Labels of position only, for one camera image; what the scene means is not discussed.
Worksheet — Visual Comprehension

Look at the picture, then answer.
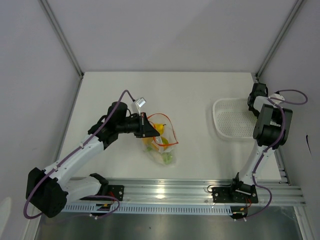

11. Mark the clear zip top bag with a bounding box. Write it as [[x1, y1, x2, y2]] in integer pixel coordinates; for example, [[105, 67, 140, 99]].
[[142, 113, 179, 166]]

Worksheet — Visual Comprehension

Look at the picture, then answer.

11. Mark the white cauliflower with leaves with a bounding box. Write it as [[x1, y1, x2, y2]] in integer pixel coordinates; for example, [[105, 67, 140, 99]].
[[149, 150, 175, 166]]

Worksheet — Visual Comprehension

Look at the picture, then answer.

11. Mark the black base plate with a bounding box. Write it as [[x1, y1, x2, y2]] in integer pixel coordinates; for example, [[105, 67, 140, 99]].
[[99, 185, 125, 201], [207, 185, 259, 204]]

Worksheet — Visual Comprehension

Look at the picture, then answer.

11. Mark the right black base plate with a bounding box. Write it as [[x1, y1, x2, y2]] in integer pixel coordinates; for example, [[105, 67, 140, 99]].
[[207, 185, 259, 204]]

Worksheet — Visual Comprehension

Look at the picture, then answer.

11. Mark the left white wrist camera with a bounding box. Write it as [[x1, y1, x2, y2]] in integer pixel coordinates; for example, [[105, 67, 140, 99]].
[[131, 97, 146, 115]]

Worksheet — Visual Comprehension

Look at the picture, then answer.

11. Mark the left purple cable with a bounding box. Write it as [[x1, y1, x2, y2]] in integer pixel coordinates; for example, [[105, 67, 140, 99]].
[[23, 89, 137, 220]]

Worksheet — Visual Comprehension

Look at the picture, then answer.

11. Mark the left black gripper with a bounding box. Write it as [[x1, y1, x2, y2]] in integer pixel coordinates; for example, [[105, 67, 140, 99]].
[[116, 112, 160, 138]]

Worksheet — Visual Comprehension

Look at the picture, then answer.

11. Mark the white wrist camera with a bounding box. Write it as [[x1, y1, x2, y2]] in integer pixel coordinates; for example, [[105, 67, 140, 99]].
[[268, 93, 285, 103], [131, 97, 146, 115]]

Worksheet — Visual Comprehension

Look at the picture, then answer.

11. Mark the white perforated plastic basket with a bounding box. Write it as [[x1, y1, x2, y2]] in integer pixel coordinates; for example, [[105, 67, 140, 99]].
[[212, 98, 257, 142]]

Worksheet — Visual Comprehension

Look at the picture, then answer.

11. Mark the right aluminium frame post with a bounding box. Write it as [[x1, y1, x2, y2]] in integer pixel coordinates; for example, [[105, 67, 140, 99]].
[[253, 0, 307, 82]]

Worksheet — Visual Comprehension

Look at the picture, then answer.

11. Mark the yellow green mango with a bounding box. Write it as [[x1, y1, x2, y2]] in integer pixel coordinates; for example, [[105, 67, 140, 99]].
[[159, 136, 171, 151]]

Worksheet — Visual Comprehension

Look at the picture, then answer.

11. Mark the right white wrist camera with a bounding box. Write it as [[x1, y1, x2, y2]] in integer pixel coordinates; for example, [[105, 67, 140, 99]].
[[268, 93, 285, 103]]

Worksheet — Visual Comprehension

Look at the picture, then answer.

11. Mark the orange pink peach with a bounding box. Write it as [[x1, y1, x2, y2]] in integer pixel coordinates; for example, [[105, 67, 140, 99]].
[[142, 137, 158, 151]]

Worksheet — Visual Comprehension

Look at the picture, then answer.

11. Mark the white slotted cable duct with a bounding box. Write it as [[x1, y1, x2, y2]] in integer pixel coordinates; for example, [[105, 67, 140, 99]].
[[62, 202, 246, 216]]

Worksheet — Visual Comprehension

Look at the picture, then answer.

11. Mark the aluminium mounting rail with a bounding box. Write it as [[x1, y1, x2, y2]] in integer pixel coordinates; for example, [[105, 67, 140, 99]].
[[109, 178, 306, 207]]

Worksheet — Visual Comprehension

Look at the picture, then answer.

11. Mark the green apple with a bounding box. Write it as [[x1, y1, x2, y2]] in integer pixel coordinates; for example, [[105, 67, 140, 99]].
[[145, 146, 153, 152]]

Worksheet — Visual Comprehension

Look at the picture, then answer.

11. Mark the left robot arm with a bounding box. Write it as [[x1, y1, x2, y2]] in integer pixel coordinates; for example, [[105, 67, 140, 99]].
[[23, 97, 160, 219]]

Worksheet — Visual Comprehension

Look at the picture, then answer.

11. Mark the aluminium frame post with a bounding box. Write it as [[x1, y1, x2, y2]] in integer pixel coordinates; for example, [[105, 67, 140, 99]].
[[38, 0, 84, 79], [253, 0, 307, 82]]

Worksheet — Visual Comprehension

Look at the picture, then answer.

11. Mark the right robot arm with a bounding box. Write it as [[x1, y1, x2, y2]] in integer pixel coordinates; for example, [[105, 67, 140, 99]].
[[228, 83, 293, 203]]

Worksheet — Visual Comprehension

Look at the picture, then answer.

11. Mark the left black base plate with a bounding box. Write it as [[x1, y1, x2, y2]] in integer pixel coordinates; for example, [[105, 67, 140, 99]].
[[99, 185, 125, 201]]

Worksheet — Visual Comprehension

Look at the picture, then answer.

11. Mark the left aluminium frame post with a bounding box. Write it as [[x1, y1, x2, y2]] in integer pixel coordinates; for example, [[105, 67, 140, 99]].
[[38, 0, 84, 79]]

